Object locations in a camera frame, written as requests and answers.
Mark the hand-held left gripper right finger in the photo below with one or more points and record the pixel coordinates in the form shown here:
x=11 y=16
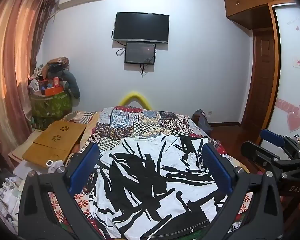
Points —
x=216 y=166

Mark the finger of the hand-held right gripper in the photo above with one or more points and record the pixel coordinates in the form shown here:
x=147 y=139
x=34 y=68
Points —
x=272 y=138
x=258 y=156

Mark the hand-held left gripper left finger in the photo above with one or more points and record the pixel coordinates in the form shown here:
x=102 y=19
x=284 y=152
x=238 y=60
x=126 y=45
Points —
x=86 y=166

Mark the black and white patterned shirt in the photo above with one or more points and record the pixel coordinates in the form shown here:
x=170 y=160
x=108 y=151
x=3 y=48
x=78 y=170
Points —
x=150 y=180

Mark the small white device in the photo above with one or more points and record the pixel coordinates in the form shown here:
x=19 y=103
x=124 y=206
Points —
x=50 y=164

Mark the wooden lap desk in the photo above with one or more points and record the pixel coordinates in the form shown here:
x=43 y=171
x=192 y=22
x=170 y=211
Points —
x=53 y=141

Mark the grey bag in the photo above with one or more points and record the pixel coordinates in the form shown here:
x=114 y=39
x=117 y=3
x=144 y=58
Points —
x=202 y=121

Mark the green patterned storage bag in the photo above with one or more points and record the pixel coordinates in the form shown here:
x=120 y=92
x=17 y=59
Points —
x=51 y=105

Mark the patchwork printed blanket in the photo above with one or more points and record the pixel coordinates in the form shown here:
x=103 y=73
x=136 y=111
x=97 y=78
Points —
x=145 y=122

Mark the yellow foam arch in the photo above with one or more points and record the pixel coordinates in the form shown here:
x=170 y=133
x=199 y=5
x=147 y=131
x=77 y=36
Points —
x=134 y=99

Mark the orange box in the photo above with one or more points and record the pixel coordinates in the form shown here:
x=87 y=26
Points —
x=52 y=90

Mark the stack of white packets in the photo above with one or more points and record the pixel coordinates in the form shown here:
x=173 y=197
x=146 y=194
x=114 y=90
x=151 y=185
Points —
x=8 y=200

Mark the pink striped curtain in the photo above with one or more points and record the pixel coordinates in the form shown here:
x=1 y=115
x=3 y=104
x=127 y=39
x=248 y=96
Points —
x=10 y=62

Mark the small wall monitor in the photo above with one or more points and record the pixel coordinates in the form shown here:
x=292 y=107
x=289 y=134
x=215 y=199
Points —
x=140 y=53

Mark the black wall television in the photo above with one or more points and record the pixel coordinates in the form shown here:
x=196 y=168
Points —
x=142 y=27

